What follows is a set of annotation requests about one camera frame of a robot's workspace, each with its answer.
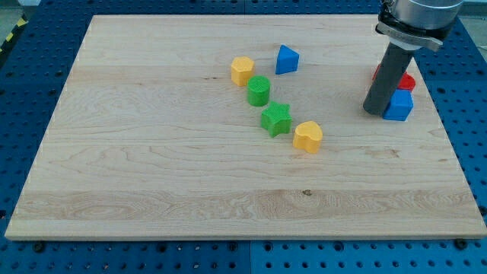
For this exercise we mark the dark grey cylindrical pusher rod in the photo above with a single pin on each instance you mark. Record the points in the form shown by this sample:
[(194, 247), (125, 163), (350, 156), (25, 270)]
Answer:
[(391, 69)]

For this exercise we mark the blue cube block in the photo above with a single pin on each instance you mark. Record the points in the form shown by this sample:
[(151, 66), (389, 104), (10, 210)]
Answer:
[(400, 106)]

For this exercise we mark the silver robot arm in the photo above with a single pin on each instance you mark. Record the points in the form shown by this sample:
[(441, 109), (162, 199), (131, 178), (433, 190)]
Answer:
[(410, 25)]

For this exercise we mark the red round block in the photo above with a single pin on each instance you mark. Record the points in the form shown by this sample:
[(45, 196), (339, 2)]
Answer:
[(407, 83)]

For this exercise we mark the blue triangular block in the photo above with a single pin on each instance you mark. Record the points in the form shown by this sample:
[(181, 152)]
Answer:
[(287, 60)]

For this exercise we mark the yellow heart block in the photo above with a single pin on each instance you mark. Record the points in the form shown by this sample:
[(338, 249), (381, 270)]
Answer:
[(308, 136)]

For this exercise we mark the green star block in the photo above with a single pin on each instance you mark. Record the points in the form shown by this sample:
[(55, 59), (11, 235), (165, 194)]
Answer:
[(276, 119)]

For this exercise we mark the green cylinder block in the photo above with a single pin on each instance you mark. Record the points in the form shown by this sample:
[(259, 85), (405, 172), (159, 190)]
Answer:
[(258, 89)]

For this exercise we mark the yellow hexagon block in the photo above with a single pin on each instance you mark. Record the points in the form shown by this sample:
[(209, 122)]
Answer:
[(242, 69)]

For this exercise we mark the light wooden board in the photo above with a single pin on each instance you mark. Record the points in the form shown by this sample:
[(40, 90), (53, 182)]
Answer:
[(151, 140)]

